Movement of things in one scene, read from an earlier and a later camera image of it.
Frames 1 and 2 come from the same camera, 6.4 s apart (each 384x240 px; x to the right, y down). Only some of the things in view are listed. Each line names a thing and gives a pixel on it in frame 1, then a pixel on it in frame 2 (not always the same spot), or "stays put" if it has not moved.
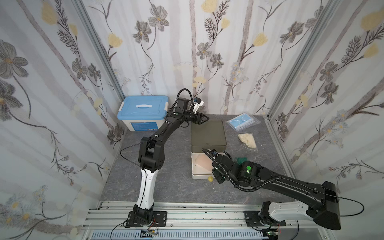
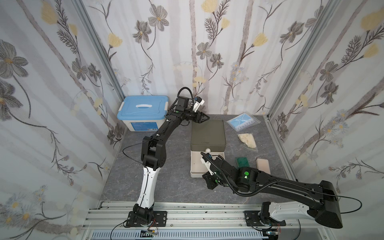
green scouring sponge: x=241 y=159 stays put
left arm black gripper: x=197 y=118 stays put
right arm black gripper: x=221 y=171 → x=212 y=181
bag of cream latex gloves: x=248 y=140 stays put
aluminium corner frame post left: x=98 y=50 stays put
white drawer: x=202 y=165 stays put
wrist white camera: x=214 y=152 → x=208 y=165
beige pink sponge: x=203 y=160 → x=263 y=164
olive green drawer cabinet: x=210 y=135 stays put
